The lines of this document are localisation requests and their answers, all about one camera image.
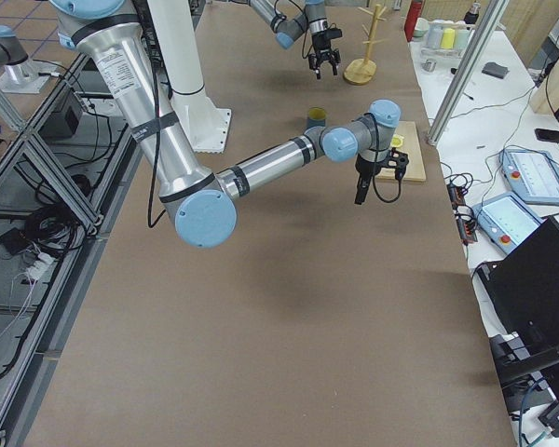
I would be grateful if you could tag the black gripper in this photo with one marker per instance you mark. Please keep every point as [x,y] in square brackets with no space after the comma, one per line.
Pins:
[320,43]
[365,167]

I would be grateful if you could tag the blue cup yellow inside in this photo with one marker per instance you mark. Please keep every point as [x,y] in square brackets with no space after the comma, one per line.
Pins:
[316,118]

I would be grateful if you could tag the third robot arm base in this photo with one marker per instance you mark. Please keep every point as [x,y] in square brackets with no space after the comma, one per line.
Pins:
[21,74]

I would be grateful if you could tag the wooden cup rack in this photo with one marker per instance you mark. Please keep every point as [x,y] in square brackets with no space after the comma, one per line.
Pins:
[361,71]

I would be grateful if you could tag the small metal cup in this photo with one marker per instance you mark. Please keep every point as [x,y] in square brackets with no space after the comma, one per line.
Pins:
[429,65]

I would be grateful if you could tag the grey cup on tray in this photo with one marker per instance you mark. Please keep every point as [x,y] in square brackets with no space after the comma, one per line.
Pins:
[434,36]

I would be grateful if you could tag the yellow cup on tray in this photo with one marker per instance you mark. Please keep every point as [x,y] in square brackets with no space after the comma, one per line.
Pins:
[448,38]

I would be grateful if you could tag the light blue cup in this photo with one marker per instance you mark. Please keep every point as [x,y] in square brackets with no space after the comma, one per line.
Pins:
[462,38]

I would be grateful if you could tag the lemon slice four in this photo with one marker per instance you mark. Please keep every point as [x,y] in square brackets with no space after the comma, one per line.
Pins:
[397,140]

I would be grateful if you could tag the wooden cutting board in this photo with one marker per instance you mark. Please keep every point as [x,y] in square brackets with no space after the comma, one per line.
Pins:
[415,169]

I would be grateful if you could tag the red bottle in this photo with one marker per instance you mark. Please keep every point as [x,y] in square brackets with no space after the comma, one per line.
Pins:
[412,16]

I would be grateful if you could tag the blue teach pendant near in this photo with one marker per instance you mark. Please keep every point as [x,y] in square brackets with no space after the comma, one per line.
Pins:
[506,220]

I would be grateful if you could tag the blue teach pendant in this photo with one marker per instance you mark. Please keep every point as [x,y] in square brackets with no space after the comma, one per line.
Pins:
[532,176]
[506,220]

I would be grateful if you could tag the blue teach pendant far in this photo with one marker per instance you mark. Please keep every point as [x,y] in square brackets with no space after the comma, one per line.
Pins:
[532,176]

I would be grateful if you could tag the black smartphone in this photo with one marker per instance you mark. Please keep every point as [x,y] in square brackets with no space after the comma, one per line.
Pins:
[547,135]

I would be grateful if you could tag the black monitor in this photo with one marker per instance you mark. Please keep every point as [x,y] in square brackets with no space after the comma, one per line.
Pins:
[524,287]

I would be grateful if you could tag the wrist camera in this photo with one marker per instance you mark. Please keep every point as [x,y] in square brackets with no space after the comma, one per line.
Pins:
[333,33]

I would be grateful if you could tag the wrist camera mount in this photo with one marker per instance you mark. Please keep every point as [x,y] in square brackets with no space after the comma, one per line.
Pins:
[398,162]

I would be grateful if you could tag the white camera pillar base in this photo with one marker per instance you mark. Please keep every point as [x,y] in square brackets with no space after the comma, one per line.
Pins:
[205,125]

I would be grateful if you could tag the aluminium frame post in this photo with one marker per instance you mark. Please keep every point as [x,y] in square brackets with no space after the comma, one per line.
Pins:
[488,24]

